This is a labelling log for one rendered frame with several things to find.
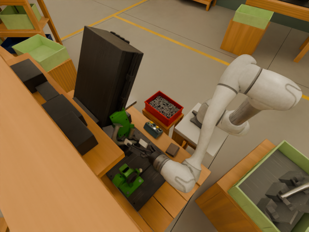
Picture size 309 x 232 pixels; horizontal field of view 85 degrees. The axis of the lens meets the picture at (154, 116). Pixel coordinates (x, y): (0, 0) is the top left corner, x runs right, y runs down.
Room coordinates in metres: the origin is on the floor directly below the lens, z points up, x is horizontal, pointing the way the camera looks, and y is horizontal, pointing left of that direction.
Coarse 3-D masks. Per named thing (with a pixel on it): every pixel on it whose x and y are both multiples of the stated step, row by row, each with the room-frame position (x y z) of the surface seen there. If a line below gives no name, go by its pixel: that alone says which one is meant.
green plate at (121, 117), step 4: (120, 108) 0.69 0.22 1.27; (116, 112) 0.65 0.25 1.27; (120, 112) 0.67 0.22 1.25; (124, 112) 0.68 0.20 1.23; (112, 116) 0.62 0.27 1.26; (116, 116) 0.64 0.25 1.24; (120, 116) 0.65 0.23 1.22; (124, 116) 0.67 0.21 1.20; (112, 120) 0.61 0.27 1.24; (116, 120) 0.63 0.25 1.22; (120, 120) 0.64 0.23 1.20; (124, 120) 0.66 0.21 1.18; (128, 120) 0.67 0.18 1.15; (124, 124) 0.64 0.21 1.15; (128, 124) 0.66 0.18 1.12; (120, 128) 0.61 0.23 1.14; (124, 128) 0.63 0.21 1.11; (128, 128) 0.64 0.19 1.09; (120, 132) 0.60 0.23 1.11; (124, 132) 0.61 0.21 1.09; (120, 136) 0.59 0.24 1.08
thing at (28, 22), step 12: (0, 0) 2.60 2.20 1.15; (12, 0) 2.61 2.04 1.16; (24, 0) 2.64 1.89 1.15; (0, 12) 2.72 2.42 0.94; (12, 12) 2.98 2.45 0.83; (24, 12) 3.06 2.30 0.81; (36, 12) 3.00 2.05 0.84; (48, 12) 3.15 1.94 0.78; (0, 24) 2.79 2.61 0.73; (12, 24) 2.65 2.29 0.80; (24, 24) 2.67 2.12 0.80; (36, 24) 2.66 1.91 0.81; (48, 24) 3.08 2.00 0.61; (0, 36) 2.57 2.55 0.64; (12, 36) 2.58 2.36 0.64; (24, 36) 2.60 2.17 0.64; (48, 36) 2.99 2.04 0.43; (12, 48) 2.66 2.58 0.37
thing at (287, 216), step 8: (264, 200) 0.24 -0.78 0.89; (272, 200) 0.23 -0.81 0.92; (264, 208) 0.18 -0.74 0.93; (280, 208) 0.18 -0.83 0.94; (288, 208) 0.18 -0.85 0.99; (296, 208) 0.17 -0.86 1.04; (304, 208) 0.17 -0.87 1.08; (272, 216) 0.14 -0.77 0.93; (280, 216) 0.13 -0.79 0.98; (288, 216) 0.13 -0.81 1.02
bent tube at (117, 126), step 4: (116, 124) 0.60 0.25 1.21; (120, 124) 0.62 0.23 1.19; (116, 128) 0.58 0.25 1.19; (116, 132) 0.56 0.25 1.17; (112, 136) 0.54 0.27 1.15; (116, 140) 0.53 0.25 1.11; (132, 140) 0.60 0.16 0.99; (116, 144) 0.52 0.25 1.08; (120, 144) 0.53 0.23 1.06; (124, 144) 0.54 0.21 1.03
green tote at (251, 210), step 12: (288, 144) 0.64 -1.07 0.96; (264, 156) 0.59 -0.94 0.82; (288, 156) 0.58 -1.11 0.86; (300, 156) 0.55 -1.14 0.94; (252, 168) 0.47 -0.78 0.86; (240, 180) 0.35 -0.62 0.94; (228, 192) 0.30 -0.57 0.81; (240, 192) 0.27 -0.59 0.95; (240, 204) 0.22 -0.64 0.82; (252, 204) 0.20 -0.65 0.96; (252, 216) 0.14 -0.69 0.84; (264, 216) 0.13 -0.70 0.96; (264, 228) 0.08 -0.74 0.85; (276, 228) 0.07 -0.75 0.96; (300, 228) 0.08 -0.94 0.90
